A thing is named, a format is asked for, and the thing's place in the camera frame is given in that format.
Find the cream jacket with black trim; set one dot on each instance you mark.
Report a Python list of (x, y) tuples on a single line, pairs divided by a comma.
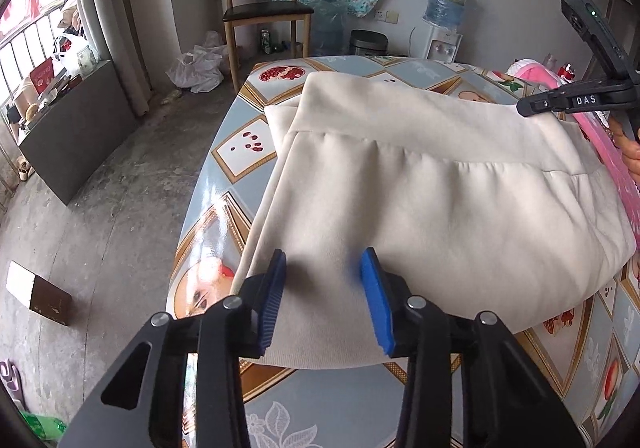
[(425, 203)]

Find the dark grey board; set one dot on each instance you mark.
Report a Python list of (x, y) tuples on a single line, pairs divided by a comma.
[(75, 128)]

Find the purple slipper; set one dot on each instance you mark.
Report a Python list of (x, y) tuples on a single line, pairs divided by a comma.
[(10, 378)]

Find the blue water dispenser bottle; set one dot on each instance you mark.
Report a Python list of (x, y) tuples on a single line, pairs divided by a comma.
[(445, 0)]

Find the wooden chair with dark seat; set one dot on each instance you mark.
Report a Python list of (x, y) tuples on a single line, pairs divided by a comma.
[(265, 10)]

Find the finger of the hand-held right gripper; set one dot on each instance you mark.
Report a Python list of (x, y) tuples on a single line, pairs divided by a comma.
[(555, 100)]

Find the beige shoes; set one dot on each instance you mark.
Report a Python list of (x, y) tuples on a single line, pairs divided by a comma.
[(22, 168)]

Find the white water dispenser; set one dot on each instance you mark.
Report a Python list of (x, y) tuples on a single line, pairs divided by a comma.
[(442, 48)]

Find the white wall socket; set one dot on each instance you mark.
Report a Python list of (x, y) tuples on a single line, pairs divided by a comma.
[(387, 16)]

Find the person's right hand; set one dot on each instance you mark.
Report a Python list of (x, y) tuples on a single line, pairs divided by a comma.
[(627, 145)]

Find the fruit-print tablecloth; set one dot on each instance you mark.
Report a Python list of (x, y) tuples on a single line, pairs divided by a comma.
[(235, 148)]

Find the red box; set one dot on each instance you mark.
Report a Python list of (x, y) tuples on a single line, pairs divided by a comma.
[(42, 78)]

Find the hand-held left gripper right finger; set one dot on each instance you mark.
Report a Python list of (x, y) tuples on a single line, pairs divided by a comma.
[(377, 303)]

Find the grey curtain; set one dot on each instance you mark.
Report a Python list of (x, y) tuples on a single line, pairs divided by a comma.
[(115, 28)]

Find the small red bottle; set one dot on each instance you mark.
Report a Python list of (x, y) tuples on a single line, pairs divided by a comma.
[(565, 72)]

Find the white plastic bag on sill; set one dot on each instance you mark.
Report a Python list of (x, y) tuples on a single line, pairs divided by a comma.
[(80, 55)]

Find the cardboard box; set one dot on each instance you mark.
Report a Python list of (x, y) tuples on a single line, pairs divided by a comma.
[(45, 300)]

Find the green plastic bottle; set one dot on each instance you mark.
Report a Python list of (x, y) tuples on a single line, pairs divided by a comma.
[(42, 428)]

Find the green drink can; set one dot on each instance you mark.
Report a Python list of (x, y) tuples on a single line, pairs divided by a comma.
[(265, 42)]

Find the black trash bin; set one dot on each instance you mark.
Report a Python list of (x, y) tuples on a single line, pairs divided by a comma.
[(369, 43)]

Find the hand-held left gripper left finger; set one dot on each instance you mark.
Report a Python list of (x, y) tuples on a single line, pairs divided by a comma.
[(270, 303)]

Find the empty blue water jug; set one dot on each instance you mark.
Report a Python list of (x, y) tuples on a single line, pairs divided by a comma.
[(329, 25)]

